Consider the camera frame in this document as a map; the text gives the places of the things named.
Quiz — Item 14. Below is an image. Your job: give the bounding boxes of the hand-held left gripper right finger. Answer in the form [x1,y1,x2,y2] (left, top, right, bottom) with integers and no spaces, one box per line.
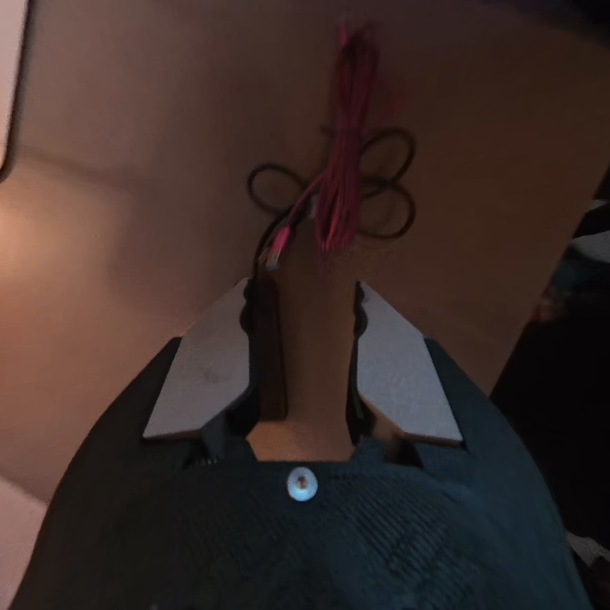
[347,280,464,446]

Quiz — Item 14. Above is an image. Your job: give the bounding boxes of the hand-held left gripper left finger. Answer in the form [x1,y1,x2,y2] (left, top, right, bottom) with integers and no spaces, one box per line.
[142,278,262,439]

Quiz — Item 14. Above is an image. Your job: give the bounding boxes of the black plastic usb hub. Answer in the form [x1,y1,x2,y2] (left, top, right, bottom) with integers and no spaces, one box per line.
[247,126,416,422]

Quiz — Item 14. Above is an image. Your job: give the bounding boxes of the red braided cable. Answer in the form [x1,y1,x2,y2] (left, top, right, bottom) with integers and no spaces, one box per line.
[260,21,406,272]

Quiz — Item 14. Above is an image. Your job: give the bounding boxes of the person's legs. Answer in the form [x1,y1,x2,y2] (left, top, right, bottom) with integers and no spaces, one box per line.
[491,205,610,573]

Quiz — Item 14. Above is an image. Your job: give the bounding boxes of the white stand base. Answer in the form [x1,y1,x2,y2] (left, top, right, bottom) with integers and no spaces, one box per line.
[0,0,34,184]

